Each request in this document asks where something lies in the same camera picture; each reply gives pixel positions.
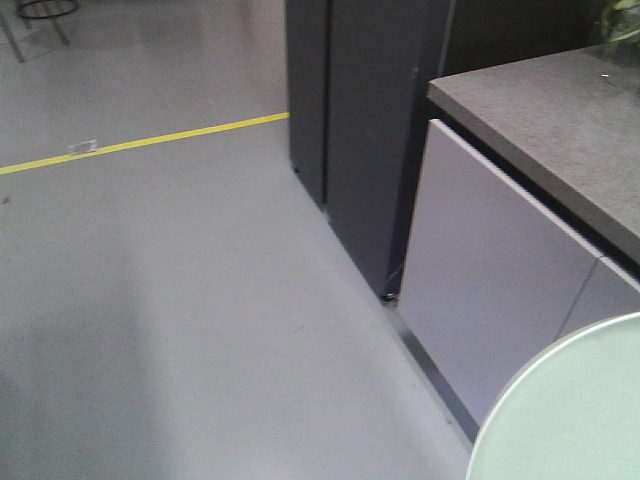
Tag light green round plate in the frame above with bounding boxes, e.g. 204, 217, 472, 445
466, 313, 639, 479

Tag dark tall cabinet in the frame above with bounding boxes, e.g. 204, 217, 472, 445
285, 1, 604, 300

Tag grey sink counter cabinet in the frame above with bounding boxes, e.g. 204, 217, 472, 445
399, 45, 639, 439

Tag black metal stool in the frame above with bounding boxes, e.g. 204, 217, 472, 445
1, 0, 80, 64

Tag green spider plant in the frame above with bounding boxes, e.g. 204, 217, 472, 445
600, 0, 639, 55

